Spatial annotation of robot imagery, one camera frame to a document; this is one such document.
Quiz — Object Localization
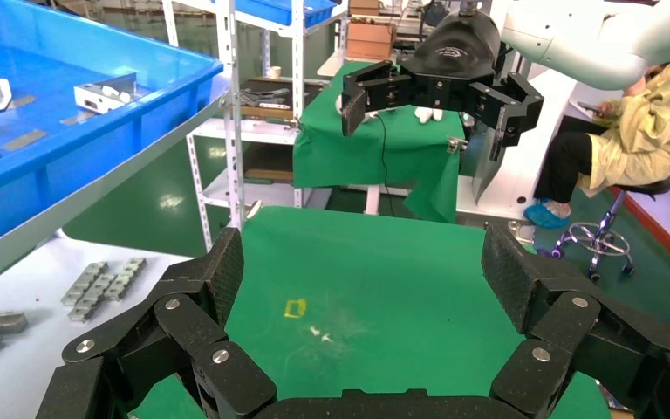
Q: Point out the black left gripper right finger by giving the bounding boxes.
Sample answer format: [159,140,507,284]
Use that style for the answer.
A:
[481,222,670,419]

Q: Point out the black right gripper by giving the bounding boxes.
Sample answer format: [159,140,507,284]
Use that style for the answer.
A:
[341,11,544,163]

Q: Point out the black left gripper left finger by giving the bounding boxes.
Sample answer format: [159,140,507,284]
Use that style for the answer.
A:
[35,226,278,419]

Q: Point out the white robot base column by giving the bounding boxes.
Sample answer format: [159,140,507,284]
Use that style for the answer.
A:
[456,66,579,221]

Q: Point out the dark metal parts pile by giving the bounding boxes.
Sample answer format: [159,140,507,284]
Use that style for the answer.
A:
[239,78,296,111]

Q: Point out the grey metal hinge strip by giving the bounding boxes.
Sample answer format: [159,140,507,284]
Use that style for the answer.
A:
[67,272,118,323]
[103,258,147,302]
[61,261,109,306]

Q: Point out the large cardboard box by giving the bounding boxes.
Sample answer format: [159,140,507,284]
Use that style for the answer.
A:
[346,22,398,63]

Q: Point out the small green table cloth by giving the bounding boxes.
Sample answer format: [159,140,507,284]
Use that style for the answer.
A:
[292,60,464,225]

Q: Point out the white table leg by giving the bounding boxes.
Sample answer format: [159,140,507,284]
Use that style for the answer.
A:
[364,184,384,216]

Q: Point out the black wheeled stool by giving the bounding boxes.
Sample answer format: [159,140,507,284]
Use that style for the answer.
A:
[551,175,670,285]

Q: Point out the wooden board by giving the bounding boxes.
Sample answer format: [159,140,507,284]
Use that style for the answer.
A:
[243,168,295,182]
[239,106,297,121]

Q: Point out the large green table cloth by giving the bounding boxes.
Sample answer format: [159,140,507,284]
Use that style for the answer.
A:
[129,206,613,419]

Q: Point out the white slotted angle rack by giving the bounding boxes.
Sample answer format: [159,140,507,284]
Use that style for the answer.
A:
[161,0,339,259]

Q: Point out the small blue plastic bin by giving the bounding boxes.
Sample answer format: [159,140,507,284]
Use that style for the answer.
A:
[210,0,338,30]

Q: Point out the large blue plastic bin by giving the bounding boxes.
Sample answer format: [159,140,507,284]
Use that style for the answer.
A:
[0,0,224,258]

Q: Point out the seated person in yellow coat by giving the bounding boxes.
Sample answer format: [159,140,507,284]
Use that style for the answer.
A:
[524,54,670,230]

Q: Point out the thin black headset cable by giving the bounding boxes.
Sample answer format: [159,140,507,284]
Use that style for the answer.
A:
[372,113,398,218]

